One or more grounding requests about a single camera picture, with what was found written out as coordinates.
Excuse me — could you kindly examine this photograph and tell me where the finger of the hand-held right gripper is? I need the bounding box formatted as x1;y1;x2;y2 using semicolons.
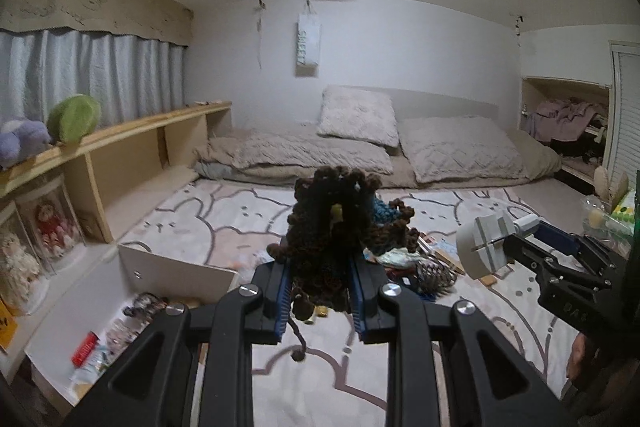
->
501;234;621;295
532;224;632;264

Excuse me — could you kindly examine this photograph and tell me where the green plush toy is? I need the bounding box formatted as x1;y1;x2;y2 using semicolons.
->
47;94;102;142

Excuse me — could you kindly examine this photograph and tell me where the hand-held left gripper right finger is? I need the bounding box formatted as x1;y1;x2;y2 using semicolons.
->
348;254;573;427

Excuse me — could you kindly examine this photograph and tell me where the beige printed valance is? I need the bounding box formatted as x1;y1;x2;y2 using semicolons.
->
0;0;195;48

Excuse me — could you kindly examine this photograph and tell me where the folded quilted blanket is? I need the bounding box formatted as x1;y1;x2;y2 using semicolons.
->
194;129;396;182

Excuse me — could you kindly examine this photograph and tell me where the quilted beige pillow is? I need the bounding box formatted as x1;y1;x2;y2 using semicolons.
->
398;117;526;185

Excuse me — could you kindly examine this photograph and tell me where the clear plastic container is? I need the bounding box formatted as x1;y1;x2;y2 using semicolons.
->
581;197;637;254

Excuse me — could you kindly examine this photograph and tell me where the wooden shelf unit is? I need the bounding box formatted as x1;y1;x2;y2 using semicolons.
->
0;101;233;260

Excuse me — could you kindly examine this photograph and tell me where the dark brown crocheted pouch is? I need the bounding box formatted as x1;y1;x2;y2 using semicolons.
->
266;166;422;363

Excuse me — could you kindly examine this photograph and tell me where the white rabbit doll case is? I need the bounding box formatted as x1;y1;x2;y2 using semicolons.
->
0;202;51;315

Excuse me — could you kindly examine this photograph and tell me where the wall hook with cord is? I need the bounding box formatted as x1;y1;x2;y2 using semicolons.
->
255;0;268;70

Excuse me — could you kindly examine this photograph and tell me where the beige duvet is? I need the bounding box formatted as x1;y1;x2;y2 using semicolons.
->
192;127;563;190

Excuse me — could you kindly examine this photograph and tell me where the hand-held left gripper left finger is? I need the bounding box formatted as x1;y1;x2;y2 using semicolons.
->
62;262;293;427

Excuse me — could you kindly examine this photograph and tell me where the white hanging paper bag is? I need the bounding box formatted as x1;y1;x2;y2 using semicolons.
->
295;2;322;78

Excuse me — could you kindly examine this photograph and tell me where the person's right hand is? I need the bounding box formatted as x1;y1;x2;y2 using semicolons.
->
567;334;601;388

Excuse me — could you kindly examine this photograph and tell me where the red dress doll case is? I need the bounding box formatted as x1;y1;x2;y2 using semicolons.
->
15;179;86;275

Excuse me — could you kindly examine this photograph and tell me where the red tube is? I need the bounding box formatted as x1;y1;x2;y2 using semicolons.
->
71;331;104;369

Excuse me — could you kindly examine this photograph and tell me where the pile of small trinkets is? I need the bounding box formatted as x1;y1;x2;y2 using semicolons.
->
362;231;468;299

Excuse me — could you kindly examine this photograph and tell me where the fuzzy beige pillow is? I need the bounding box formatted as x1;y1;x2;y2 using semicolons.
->
317;85;401;148

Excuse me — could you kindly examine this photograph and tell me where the yellow printed box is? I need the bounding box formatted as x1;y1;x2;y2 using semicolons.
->
0;297;23;353

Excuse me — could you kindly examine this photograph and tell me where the pile of clothes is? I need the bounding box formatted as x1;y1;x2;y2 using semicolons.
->
530;97;608;144

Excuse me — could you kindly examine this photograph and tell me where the white storage box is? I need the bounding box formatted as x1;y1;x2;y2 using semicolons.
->
25;243;241;408

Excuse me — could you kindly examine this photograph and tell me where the white louvred door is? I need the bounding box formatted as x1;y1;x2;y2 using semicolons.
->
602;39;640;198

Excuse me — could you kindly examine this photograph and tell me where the grey curtain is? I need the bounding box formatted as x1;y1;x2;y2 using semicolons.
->
0;28;190;140

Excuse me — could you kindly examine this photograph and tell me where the white round plastic gadget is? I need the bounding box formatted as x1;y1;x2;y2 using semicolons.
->
455;213;543;280

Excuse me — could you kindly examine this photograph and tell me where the beige headboard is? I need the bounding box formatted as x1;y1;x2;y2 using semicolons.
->
325;85;501;122

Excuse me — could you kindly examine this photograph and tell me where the brown cardboard box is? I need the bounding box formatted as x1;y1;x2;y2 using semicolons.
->
79;213;109;242

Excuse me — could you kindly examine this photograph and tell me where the purple plush toy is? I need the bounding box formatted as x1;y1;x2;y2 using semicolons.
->
0;117;53;170

